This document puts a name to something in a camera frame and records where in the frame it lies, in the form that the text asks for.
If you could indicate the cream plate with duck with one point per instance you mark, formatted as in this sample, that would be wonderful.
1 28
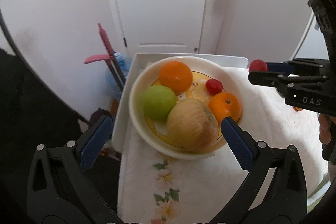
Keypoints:
175 105

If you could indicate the black clothing pile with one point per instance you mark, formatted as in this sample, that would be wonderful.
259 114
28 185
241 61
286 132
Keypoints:
30 115

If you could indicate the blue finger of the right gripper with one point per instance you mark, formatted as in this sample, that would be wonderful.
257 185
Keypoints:
266 79
279 67

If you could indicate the green apple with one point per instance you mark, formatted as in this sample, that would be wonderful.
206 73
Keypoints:
157 102

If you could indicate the red cherry tomato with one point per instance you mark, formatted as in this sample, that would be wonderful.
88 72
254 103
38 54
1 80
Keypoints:
214 86
258 65

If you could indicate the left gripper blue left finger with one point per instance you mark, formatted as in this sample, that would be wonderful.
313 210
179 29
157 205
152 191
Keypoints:
92 141

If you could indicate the floral white tablecloth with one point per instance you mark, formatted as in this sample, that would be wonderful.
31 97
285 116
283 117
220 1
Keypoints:
154 186

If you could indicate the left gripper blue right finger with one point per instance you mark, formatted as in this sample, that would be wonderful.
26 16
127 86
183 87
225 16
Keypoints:
240 143

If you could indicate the person hand on right gripper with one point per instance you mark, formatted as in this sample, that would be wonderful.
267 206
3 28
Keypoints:
324 128

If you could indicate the large orange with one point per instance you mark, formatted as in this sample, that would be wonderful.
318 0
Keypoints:
176 76
225 105

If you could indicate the small tangerine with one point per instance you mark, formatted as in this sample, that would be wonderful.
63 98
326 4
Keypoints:
297 109

